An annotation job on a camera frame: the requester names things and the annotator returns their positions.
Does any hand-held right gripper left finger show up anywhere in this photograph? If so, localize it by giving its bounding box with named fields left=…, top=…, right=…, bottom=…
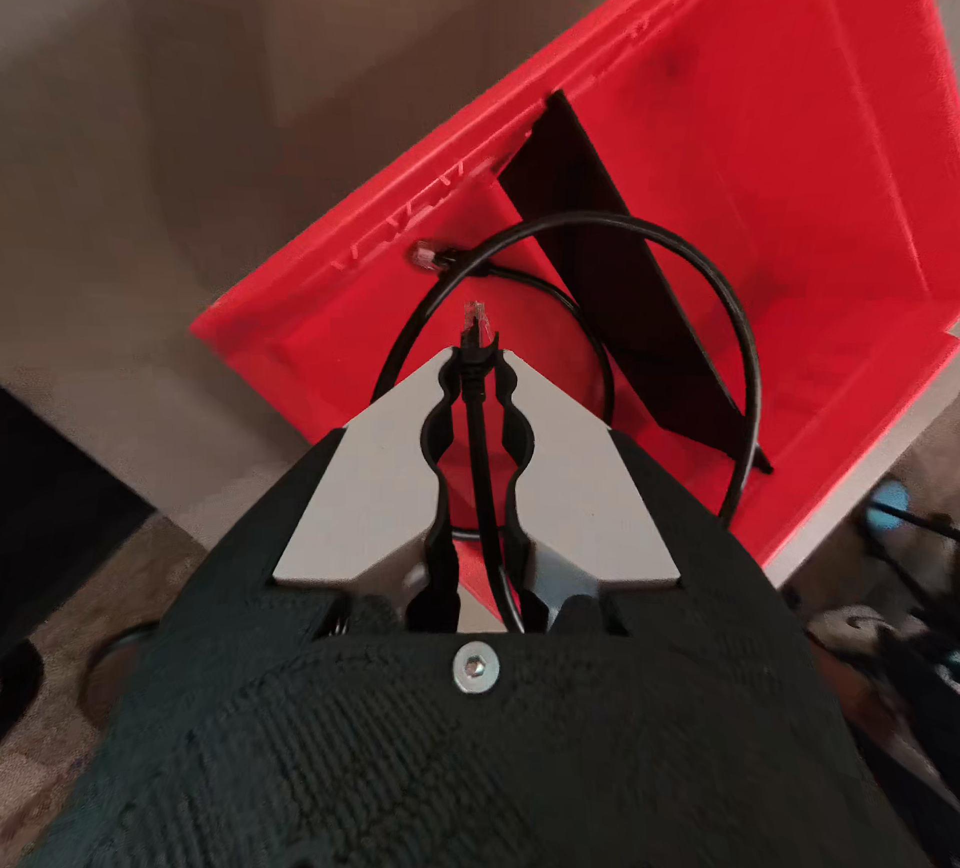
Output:
left=271, top=347, right=462, bottom=607

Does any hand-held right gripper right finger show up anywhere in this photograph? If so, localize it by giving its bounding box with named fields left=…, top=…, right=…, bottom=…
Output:
left=493, top=349, right=684, bottom=607

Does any black ethernet cable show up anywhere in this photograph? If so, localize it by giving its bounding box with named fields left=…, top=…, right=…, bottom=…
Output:
left=371, top=210, right=765, bottom=635

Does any red plastic bin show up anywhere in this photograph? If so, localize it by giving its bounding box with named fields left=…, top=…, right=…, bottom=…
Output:
left=187, top=0, right=960, bottom=629

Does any black bin divider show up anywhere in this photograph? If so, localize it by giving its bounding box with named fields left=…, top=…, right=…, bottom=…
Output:
left=497, top=90, right=774, bottom=475

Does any dark object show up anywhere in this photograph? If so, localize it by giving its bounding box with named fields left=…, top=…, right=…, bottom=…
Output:
left=0, top=388, right=155, bottom=734

